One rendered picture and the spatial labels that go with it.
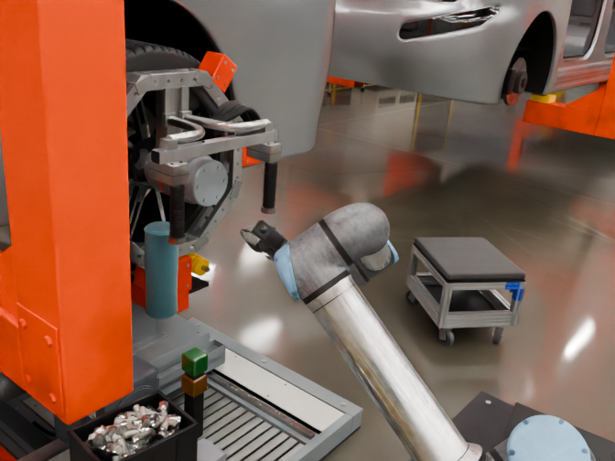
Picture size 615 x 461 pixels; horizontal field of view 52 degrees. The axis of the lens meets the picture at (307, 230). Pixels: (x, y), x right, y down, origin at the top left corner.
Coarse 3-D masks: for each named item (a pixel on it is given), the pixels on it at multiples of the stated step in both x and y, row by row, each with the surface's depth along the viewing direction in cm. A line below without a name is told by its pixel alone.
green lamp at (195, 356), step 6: (192, 348) 130; (198, 348) 130; (186, 354) 128; (192, 354) 128; (198, 354) 128; (204, 354) 128; (186, 360) 128; (192, 360) 126; (198, 360) 127; (204, 360) 128; (186, 366) 128; (192, 366) 127; (198, 366) 127; (204, 366) 129; (192, 372) 127; (198, 372) 128
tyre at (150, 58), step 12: (132, 48) 167; (144, 48) 169; (156, 48) 172; (168, 48) 176; (132, 60) 167; (144, 60) 169; (156, 60) 173; (168, 60) 176; (180, 60) 179; (192, 60) 182; (132, 264) 187
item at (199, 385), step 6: (186, 378) 129; (198, 378) 129; (204, 378) 130; (186, 384) 130; (192, 384) 128; (198, 384) 129; (204, 384) 131; (186, 390) 130; (192, 390) 129; (198, 390) 130; (204, 390) 131; (192, 396) 129
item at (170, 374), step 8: (208, 344) 224; (216, 344) 225; (224, 344) 223; (208, 352) 217; (216, 352) 220; (224, 352) 224; (176, 360) 213; (208, 360) 218; (216, 360) 222; (224, 360) 225; (160, 368) 208; (168, 368) 211; (176, 368) 211; (208, 368) 219; (160, 376) 206; (168, 376) 204; (176, 376) 207; (160, 384) 202; (168, 384) 206; (176, 384) 208; (168, 392) 207
